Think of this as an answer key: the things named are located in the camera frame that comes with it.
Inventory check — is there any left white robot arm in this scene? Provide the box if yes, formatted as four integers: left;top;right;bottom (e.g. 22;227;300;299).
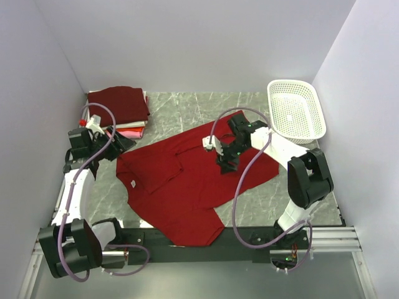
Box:
38;126;136;282

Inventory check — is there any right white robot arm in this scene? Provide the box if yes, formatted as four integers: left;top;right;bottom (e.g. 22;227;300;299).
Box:
202;113;334;249

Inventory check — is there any folded pink t-shirt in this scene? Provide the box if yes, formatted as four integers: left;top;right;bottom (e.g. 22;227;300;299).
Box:
118;129;144;139

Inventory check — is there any folded orange-red t-shirt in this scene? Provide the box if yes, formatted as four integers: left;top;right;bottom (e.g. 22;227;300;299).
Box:
123;126;145;132

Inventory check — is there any folded dark red t-shirt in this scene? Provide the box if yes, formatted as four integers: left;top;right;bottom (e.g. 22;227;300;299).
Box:
87;86;150;125

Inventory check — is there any white perforated plastic basket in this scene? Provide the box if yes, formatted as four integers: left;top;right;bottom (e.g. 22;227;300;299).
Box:
267;79;327;145

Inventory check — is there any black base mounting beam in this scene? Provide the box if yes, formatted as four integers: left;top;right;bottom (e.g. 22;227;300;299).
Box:
93;226;312;266

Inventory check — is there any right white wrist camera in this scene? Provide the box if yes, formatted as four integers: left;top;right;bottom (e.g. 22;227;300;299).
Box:
202;136;224;156

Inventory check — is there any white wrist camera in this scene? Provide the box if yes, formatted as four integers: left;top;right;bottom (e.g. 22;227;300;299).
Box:
202;136;224;156
79;115;103;133

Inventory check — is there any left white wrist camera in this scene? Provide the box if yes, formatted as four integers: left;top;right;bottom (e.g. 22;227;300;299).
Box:
79;115;103;133

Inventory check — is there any aluminium extrusion rail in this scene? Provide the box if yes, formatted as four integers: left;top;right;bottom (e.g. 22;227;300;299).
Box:
32;226;363;256

